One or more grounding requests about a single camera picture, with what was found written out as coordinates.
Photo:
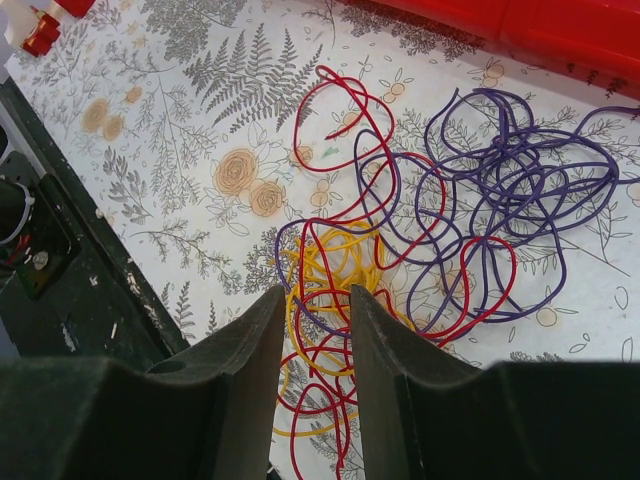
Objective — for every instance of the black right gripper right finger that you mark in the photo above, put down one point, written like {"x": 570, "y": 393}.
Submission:
{"x": 425, "y": 414}

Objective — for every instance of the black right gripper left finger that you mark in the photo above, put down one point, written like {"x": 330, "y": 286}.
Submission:
{"x": 205, "y": 413}

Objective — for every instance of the red plastic bin middle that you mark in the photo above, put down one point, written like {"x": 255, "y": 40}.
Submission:
{"x": 482, "y": 18}

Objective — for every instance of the red plastic bin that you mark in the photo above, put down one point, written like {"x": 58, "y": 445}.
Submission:
{"x": 602, "y": 35}
{"x": 482, "y": 18}

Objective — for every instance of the red plastic bin right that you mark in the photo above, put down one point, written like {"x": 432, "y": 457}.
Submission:
{"x": 602, "y": 35}

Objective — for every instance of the red white toy figure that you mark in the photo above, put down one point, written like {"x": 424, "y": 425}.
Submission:
{"x": 35, "y": 30}

